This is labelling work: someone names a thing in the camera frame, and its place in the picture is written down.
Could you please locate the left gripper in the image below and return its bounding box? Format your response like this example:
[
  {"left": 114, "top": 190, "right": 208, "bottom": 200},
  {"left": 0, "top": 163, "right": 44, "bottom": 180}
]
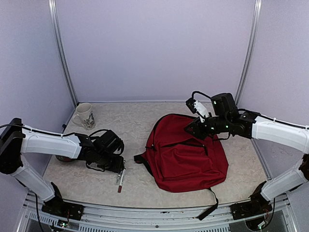
[{"left": 95, "top": 151, "right": 125, "bottom": 174}]

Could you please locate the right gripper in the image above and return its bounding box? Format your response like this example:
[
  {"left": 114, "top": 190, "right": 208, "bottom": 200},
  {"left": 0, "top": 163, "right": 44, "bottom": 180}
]
[{"left": 183, "top": 116, "right": 230, "bottom": 140}]

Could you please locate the white marker dark-red cap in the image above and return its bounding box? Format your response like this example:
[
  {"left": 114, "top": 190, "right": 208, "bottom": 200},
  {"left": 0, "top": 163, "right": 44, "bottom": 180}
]
[{"left": 117, "top": 175, "right": 125, "bottom": 193}]

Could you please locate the red backpack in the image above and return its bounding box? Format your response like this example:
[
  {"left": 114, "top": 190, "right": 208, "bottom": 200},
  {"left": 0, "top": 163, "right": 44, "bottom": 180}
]
[{"left": 134, "top": 113, "right": 229, "bottom": 220}]

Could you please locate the white marker black cap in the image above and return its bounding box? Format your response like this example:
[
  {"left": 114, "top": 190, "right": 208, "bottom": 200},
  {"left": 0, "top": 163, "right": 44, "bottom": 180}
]
[{"left": 116, "top": 168, "right": 126, "bottom": 185}]

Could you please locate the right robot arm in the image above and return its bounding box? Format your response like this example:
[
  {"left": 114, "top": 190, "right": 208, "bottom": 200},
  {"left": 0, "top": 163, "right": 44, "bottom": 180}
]
[{"left": 184, "top": 93, "right": 309, "bottom": 215}]

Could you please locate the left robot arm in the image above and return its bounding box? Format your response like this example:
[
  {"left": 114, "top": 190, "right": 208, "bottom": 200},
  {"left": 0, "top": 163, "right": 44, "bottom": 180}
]
[{"left": 0, "top": 118, "right": 125, "bottom": 215}]

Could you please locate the red patterned dish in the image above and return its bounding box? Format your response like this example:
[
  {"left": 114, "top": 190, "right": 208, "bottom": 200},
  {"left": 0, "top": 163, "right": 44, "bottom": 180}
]
[{"left": 56, "top": 156, "right": 75, "bottom": 162}]

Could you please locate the white ceramic mug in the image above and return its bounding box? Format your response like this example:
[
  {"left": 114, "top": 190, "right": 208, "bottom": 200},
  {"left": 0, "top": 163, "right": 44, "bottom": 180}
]
[{"left": 72, "top": 102, "right": 96, "bottom": 130}]

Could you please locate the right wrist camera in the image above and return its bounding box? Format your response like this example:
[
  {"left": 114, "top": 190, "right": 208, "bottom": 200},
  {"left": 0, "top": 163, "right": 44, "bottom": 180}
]
[{"left": 185, "top": 98, "right": 210, "bottom": 123}]

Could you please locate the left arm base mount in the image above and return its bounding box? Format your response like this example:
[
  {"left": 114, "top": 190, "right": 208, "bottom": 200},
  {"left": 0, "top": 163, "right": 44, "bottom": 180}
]
[{"left": 42, "top": 202, "right": 84, "bottom": 221}]

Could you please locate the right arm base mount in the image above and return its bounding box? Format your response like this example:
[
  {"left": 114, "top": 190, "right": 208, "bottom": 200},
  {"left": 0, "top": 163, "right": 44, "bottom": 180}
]
[{"left": 230, "top": 202, "right": 272, "bottom": 220}]

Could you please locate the front aluminium rail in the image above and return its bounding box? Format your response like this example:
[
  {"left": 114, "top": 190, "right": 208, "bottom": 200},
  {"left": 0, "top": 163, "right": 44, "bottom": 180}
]
[{"left": 13, "top": 192, "right": 300, "bottom": 232}]

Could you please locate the right aluminium frame post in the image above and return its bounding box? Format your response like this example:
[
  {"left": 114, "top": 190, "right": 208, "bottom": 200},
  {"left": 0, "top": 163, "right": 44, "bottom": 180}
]
[{"left": 235, "top": 0, "right": 263, "bottom": 106}]

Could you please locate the aluminium frame post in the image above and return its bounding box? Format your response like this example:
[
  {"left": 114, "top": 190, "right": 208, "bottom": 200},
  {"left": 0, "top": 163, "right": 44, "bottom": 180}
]
[
  {"left": 48, "top": 0, "right": 79, "bottom": 107},
  {"left": 235, "top": 0, "right": 263, "bottom": 106}
]

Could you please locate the left aluminium frame post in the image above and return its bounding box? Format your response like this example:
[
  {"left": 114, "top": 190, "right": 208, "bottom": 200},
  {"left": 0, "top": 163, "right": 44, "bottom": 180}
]
[{"left": 48, "top": 0, "right": 79, "bottom": 107}]

